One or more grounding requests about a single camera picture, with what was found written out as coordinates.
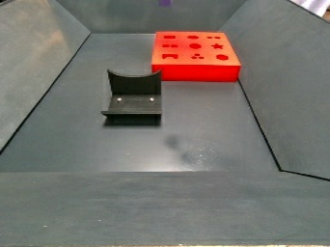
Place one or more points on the black curved fixture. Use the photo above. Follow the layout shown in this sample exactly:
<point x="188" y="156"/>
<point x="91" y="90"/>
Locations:
<point x="135" y="102"/>

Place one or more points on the red shape sorter board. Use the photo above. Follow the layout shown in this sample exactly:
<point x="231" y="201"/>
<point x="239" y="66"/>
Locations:
<point x="195" y="56"/>

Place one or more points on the purple rectangular block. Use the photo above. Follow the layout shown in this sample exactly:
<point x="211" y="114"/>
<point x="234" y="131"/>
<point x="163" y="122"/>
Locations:
<point x="164" y="3"/>

